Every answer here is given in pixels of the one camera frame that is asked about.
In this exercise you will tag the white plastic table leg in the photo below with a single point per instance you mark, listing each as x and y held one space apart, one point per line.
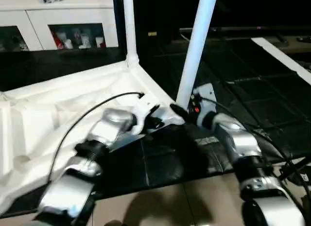
130 24
194 53

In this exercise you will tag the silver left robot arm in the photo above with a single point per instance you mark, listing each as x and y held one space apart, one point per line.
107 128

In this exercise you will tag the black mat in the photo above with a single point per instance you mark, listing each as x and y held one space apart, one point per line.
255 90

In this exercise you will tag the white flat board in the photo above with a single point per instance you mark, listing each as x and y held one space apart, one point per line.
279 58

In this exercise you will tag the black box gold label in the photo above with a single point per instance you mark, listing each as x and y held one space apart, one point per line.
158 12

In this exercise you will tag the dark rounded foot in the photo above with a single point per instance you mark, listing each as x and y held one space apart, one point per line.
114 223

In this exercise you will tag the black stand leg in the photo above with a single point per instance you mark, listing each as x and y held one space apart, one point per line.
298 164

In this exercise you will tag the grey floor box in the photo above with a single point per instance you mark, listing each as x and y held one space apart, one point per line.
305 178

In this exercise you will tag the white cabinet glass doors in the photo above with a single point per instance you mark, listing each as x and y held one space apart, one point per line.
73 15

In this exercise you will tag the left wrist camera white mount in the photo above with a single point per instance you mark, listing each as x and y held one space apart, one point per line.
143 109

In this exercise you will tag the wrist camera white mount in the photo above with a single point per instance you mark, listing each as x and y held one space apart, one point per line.
143 109
206 92

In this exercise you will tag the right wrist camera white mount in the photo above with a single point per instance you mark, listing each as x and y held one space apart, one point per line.
206 92

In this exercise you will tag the silver metal rail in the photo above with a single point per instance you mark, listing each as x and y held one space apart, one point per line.
243 29

